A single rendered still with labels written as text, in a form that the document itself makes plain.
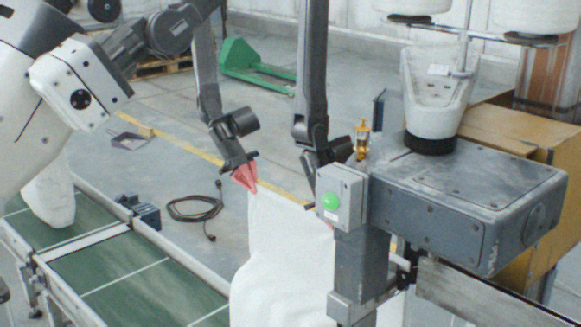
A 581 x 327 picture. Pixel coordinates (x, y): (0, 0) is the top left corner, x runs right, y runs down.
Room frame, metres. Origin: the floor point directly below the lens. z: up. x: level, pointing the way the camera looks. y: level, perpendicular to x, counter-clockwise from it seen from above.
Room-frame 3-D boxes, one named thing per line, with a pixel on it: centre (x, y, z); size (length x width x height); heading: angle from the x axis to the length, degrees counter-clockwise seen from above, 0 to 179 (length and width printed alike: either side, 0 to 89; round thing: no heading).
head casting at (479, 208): (0.85, -0.27, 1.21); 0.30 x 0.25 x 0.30; 43
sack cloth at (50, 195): (2.45, 1.17, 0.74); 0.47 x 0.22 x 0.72; 41
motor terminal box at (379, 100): (1.34, -0.26, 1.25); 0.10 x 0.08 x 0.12; 158
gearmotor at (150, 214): (2.49, 0.77, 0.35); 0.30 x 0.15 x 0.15; 43
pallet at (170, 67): (6.69, 1.58, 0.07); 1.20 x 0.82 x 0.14; 131
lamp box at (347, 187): (0.84, -0.09, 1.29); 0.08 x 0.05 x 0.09; 43
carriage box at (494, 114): (1.11, -0.50, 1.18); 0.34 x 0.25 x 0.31; 133
